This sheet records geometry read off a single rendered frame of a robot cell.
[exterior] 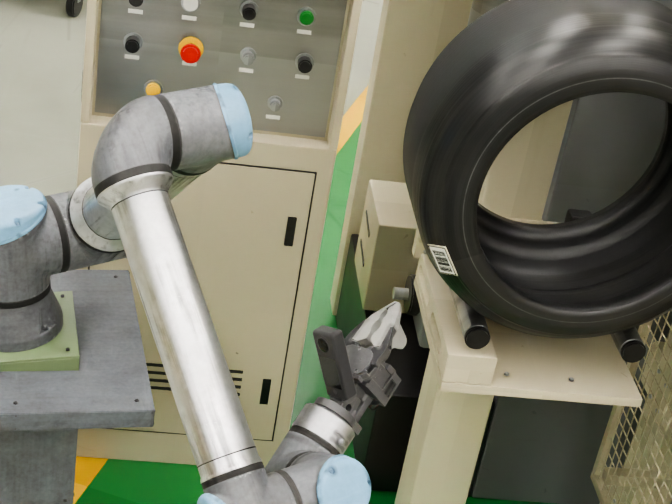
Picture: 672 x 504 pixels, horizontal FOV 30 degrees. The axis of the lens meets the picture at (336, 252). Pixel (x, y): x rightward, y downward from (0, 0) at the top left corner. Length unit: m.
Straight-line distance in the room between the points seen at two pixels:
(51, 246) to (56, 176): 2.07
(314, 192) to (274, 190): 0.09
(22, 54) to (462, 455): 3.19
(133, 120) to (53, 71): 3.46
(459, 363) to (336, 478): 0.49
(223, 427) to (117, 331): 0.86
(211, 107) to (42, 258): 0.63
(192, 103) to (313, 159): 0.89
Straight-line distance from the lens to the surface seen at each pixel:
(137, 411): 2.36
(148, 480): 3.13
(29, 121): 4.83
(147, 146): 1.81
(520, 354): 2.33
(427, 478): 2.82
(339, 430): 1.91
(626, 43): 1.98
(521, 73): 1.95
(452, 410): 2.71
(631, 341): 2.24
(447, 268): 2.08
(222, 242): 2.82
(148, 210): 1.79
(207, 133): 1.86
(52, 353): 2.44
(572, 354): 2.37
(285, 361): 3.00
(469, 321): 2.17
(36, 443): 2.55
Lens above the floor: 2.03
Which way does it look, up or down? 29 degrees down
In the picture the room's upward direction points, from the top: 10 degrees clockwise
